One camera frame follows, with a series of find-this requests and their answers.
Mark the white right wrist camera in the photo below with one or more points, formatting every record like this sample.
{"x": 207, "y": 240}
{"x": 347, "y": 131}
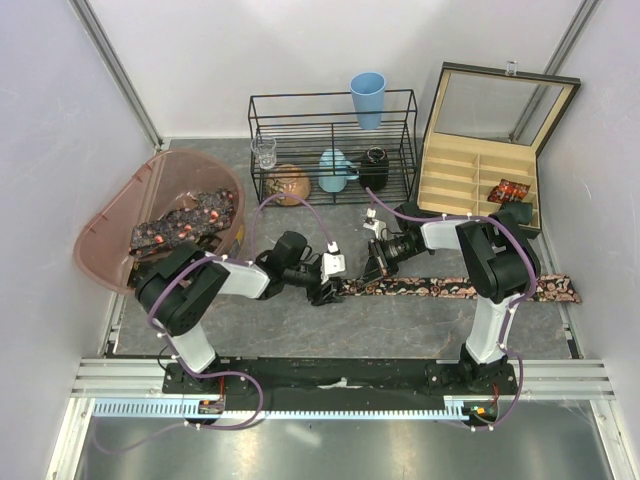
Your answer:
{"x": 372, "y": 223}

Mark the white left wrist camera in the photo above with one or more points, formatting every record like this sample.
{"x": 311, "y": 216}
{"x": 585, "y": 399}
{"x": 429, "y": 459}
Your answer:
{"x": 333, "y": 262}

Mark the light blue mug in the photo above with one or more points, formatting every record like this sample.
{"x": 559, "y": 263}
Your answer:
{"x": 335, "y": 171}

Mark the black cup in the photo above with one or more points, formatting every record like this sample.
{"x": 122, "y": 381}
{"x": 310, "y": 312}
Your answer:
{"x": 374, "y": 169}

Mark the dark floral tie in basket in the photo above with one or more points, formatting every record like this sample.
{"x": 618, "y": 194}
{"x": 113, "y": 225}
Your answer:
{"x": 211, "y": 213}

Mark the pink plastic basket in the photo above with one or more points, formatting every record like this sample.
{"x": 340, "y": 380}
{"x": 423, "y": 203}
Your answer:
{"x": 178, "y": 197}

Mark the clear drinking glass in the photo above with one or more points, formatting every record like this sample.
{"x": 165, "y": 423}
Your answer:
{"x": 263, "y": 148}

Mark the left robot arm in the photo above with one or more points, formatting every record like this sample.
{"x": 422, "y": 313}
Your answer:
{"x": 180, "y": 288}

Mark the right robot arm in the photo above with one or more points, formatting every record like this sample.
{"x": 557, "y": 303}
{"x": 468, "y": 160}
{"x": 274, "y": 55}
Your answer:
{"x": 500, "y": 262}

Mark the wooden tie storage box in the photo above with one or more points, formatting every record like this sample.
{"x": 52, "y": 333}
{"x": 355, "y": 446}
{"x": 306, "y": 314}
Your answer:
{"x": 488, "y": 126}

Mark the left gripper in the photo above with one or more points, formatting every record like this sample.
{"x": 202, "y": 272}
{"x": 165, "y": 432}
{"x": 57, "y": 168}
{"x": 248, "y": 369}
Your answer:
{"x": 318, "y": 297}

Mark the tall blue plastic cup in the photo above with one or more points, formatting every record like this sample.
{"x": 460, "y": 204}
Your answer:
{"x": 367, "y": 92}

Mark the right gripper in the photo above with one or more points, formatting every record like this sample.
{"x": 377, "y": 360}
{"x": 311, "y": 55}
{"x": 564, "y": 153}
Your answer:
{"x": 375, "y": 269}

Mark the rolled red patterned tie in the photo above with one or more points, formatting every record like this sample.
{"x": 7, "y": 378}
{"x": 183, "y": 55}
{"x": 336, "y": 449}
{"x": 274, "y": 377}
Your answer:
{"x": 508, "y": 191}

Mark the black wire rack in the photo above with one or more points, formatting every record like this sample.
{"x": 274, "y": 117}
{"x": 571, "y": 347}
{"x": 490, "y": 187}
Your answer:
{"x": 306, "y": 124}

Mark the rolled dark green tie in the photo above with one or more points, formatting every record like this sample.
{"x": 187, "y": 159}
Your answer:
{"x": 521, "y": 211}

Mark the grey slotted cable duct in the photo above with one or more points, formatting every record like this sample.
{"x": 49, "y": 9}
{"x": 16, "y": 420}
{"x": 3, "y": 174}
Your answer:
{"x": 178, "y": 408}

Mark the brown paisley tie in basket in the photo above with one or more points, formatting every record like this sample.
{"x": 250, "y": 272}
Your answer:
{"x": 138, "y": 272}

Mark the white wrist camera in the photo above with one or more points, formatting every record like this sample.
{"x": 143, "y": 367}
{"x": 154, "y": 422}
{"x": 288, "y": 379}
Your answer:
{"x": 372, "y": 223}
{"x": 333, "y": 262}

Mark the black floral rose tie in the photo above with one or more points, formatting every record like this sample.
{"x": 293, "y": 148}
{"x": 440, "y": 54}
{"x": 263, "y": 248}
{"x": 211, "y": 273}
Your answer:
{"x": 556, "y": 288}

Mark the brown ceramic bowl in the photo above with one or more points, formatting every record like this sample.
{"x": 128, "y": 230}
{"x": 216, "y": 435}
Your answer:
{"x": 291, "y": 179}

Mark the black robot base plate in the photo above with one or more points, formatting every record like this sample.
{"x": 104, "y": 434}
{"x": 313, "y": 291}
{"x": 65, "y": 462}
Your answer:
{"x": 344, "y": 382}

